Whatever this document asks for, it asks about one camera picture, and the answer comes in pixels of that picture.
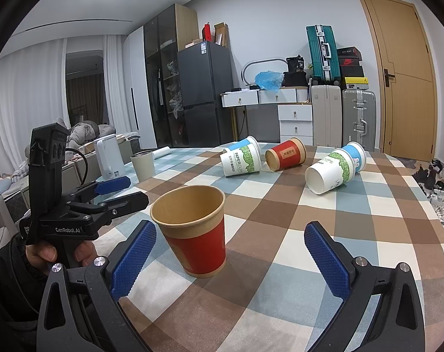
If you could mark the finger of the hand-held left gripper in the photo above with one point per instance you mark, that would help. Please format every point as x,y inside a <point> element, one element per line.
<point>113,185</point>
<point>128,202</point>

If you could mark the white wardrobe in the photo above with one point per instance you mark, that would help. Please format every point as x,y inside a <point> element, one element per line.
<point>137,91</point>

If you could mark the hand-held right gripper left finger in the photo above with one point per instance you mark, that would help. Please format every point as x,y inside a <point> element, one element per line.
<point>132,260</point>

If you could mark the black refrigerator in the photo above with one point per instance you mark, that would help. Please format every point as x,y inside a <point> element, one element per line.
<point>203,91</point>

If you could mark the blue plastic bag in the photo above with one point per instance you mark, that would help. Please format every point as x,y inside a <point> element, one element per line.
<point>268,80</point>

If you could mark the oval mirror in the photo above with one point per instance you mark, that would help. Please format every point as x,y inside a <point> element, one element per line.
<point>265,59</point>

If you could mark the small red paper cup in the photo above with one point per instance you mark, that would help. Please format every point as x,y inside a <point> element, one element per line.
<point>289,154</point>

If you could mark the silver suitcase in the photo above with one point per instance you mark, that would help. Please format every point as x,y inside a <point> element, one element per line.
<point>358,117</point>

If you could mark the dark glass door cabinet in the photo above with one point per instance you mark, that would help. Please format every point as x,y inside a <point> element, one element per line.
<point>163,80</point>

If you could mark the person's left hand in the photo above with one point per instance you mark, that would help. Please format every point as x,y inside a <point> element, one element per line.
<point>42,256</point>

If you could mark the white paper roll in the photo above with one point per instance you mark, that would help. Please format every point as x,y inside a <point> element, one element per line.
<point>162,152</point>

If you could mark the grey mug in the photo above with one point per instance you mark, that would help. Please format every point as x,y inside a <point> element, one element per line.
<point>143,167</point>

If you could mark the brown curtain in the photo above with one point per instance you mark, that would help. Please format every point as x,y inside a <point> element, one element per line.
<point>86,95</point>

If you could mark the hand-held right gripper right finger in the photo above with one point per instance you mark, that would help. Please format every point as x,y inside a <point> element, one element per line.
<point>326,260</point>

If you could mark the pile of shoes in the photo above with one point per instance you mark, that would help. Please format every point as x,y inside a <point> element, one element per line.
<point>438,187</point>

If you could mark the yellow black shoe box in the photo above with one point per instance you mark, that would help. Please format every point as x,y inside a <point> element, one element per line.
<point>355,83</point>

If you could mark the white blue green paper cup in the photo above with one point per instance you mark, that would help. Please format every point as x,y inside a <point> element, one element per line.
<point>335,168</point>

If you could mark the checkered tablecloth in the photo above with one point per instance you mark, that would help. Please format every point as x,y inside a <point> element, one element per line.
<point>280,227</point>

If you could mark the teal suitcase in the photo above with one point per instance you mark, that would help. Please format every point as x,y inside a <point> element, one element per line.
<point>322,55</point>

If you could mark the white drawer cabinet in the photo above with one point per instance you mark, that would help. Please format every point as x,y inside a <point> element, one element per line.
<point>295,121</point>

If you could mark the black bag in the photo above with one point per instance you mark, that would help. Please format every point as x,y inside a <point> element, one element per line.
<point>297,69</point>

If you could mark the white suitcase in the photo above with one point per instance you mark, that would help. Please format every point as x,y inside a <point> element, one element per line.
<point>326,115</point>

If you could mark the large black shoe box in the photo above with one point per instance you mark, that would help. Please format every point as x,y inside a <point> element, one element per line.
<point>352,72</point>

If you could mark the narrow white curtain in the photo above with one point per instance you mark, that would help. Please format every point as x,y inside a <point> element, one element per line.
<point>115,84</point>

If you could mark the white electric kettle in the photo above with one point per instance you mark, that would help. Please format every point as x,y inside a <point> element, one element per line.
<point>110,156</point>

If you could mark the wide white curtain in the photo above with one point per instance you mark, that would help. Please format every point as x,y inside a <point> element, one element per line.
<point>31,95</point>

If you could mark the wooden door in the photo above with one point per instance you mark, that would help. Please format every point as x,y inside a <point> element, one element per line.
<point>397,80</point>

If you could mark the pile of grey clothes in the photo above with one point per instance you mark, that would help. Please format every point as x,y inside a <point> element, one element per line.
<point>88,132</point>

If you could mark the red black shoe box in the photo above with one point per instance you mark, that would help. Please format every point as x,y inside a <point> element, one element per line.
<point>349,61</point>

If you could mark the large red paper cup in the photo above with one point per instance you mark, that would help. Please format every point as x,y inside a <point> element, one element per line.
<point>198,242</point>

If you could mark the beige sofa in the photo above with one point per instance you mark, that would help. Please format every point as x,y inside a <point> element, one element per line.
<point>2,205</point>

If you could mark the white dressing desk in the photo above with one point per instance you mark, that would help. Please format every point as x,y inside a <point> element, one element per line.
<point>251,97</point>

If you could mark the person's left forearm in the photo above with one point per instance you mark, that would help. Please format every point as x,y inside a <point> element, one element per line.
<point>5,293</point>

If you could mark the cardboard box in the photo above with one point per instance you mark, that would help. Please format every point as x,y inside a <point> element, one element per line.
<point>222,35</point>

